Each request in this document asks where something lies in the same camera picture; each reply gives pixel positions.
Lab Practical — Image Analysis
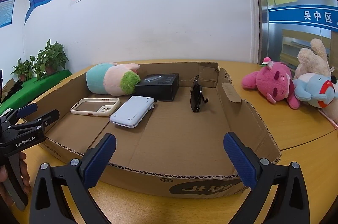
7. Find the clear white phone case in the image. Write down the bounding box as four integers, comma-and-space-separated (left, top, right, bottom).
71, 98, 120, 117

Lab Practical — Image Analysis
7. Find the pink teal plush toy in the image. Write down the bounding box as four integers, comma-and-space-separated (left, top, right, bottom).
85, 63, 141, 97

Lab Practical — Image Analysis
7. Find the white power bank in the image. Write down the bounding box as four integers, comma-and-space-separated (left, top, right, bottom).
109, 95, 155, 128

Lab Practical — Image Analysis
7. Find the black charger box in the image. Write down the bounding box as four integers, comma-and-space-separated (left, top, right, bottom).
135, 74, 179, 102

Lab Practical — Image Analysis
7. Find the person's left hand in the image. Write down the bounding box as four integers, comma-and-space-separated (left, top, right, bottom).
0, 152, 30, 207

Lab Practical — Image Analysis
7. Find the green cloth covered table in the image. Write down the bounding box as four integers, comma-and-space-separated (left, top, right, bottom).
1, 70, 72, 114

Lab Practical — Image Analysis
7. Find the potted green plant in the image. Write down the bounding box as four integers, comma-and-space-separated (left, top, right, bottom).
30, 39, 68, 80
11, 58, 33, 82

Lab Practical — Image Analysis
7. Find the brown cardboard box tray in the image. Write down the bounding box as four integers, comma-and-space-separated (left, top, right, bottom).
28, 62, 281, 198

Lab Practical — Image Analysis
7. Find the light blue plush toy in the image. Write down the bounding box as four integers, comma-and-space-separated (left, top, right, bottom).
293, 72, 337, 109

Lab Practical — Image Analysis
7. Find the beige plush bear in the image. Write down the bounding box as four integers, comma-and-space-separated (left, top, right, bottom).
293, 38, 335, 79

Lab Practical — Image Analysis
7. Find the blue framed wall poster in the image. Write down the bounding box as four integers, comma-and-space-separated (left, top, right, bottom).
0, 0, 15, 28

